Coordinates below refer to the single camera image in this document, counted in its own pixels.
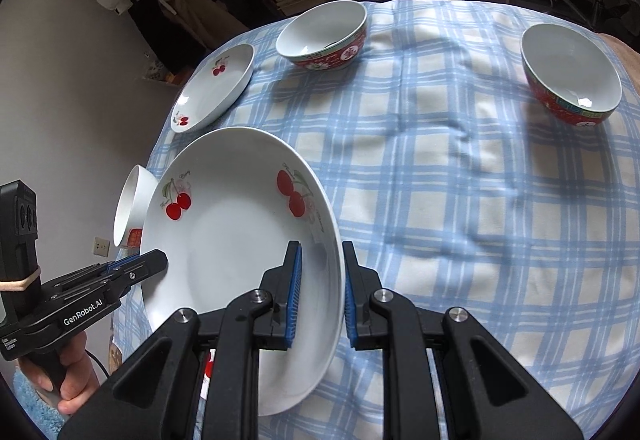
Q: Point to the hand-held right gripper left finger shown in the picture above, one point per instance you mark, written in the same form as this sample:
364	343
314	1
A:
295	295

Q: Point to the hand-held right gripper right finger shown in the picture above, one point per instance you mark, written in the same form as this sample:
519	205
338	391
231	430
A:
350	315

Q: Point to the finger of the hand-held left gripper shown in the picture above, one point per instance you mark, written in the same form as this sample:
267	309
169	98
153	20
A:
145	265
120	263

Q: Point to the small white bowl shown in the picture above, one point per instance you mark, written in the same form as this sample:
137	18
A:
131	205

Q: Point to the large cherry print plate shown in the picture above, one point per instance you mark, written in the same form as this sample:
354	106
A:
225	230

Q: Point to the small cherry print plate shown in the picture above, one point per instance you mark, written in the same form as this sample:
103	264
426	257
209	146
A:
215	90

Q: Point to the red patterned bowl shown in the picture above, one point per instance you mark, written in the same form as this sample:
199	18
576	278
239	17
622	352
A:
320	28

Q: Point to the white ceramic bowl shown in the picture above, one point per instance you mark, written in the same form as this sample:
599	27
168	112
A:
570	65

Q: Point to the person's left hand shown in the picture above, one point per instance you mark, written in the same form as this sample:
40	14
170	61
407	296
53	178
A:
80	370

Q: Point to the blue plaid blanket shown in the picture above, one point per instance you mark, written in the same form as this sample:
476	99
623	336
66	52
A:
450	170

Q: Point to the tan coat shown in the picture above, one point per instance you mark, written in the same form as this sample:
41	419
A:
200	10

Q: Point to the tan blanket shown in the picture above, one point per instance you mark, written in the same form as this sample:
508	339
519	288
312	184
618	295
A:
627	60

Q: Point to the wall outlet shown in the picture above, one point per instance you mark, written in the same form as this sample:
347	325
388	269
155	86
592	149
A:
102	246

